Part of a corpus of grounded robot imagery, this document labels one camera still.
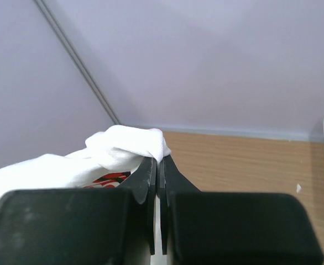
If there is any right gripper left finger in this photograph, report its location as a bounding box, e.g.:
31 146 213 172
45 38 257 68
0 158 157 264

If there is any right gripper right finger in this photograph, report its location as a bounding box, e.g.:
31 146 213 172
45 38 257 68
159 156 324 264

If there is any left corner aluminium post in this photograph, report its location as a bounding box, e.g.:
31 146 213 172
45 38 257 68
34 0 122 125

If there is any white t shirt red print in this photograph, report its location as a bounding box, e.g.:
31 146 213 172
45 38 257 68
0 125 171 198

